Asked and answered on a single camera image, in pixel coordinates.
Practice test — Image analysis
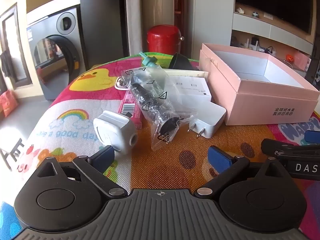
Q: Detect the pink cardboard box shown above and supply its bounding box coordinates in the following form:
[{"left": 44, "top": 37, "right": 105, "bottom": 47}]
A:
[{"left": 199, "top": 42, "right": 320, "bottom": 126}]

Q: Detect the dark hanging cloth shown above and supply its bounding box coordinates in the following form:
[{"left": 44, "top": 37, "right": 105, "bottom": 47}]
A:
[{"left": 0, "top": 50, "right": 13, "bottom": 78}]

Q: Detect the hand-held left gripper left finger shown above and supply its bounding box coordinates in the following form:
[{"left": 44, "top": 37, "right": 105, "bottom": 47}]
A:
[{"left": 35, "top": 145, "right": 128, "bottom": 198}]

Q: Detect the red barrel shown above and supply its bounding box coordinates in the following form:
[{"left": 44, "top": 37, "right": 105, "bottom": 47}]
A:
[{"left": 147, "top": 25, "right": 185, "bottom": 55}]

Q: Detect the teal plastic object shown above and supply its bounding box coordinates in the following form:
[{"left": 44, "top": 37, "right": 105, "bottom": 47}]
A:
[{"left": 139, "top": 52, "right": 158, "bottom": 68}]

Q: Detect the pink packet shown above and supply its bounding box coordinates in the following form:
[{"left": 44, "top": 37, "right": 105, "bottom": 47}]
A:
[{"left": 117, "top": 90, "right": 143, "bottom": 128}]

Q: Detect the white power adapter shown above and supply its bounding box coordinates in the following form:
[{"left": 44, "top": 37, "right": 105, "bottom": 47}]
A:
[{"left": 187, "top": 100, "right": 227, "bottom": 139}]

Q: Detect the black television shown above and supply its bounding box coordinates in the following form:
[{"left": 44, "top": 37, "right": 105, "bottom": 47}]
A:
[{"left": 235, "top": 0, "right": 314, "bottom": 34}]

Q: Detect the white television cabinet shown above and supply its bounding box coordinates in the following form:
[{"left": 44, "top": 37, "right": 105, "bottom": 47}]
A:
[{"left": 231, "top": 11, "right": 313, "bottom": 64}]

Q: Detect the white roller with metal balls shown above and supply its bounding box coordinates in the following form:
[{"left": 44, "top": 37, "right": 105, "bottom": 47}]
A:
[{"left": 114, "top": 76, "right": 132, "bottom": 90}]

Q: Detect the dark framed door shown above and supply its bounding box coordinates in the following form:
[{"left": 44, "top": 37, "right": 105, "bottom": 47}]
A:
[{"left": 0, "top": 2, "right": 33, "bottom": 90}]

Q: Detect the grey white plug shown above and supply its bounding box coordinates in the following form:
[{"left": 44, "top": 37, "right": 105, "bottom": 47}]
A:
[{"left": 93, "top": 110, "right": 138, "bottom": 155}]

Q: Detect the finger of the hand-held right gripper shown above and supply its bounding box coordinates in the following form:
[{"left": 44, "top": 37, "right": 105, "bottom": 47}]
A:
[
  {"left": 305, "top": 130, "right": 320, "bottom": 144},
  {"left": 261, "top": 138, "right": 320, "bottom": 157}
]

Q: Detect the flat white box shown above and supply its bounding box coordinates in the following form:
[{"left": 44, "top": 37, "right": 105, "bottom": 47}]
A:
[{"left": 170, "top": 76, "right": 212, "bottom": 105}]

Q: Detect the dark grey tall cabinet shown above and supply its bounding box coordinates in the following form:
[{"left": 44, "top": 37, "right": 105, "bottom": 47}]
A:
[{"left": 79, "top": 0, "right": 130, "bottom": 68}]

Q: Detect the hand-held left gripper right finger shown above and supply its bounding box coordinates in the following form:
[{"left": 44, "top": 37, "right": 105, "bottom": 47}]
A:
[{"left": 196, "top": 146, "right": 287, "bottom": 198}]

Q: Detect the clear bag with black tool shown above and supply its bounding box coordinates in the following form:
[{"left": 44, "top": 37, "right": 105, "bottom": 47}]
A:
[{"left": 121, "top": 67, "right": 195, "bottom": 152}]

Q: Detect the pink storage box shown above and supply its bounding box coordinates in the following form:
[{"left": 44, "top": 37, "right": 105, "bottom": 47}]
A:
[{"left": 292, "top": 50, "right": 312, "bottom": 72}]

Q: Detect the colourful printed mat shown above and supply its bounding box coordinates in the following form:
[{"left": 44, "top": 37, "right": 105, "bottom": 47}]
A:
[{"left": 0, "top": 52, "right": 320, "bottom": 240}]

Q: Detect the orange bag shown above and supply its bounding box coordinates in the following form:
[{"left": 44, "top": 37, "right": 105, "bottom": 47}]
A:
[{"left": 0, "top": 90, "right": 18, "bottom": 117}]

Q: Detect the grey washing machine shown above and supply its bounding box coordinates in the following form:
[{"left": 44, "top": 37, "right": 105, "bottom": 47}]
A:
[{"left": 26, "top": 6, "right": 84, "bottom": 100}]

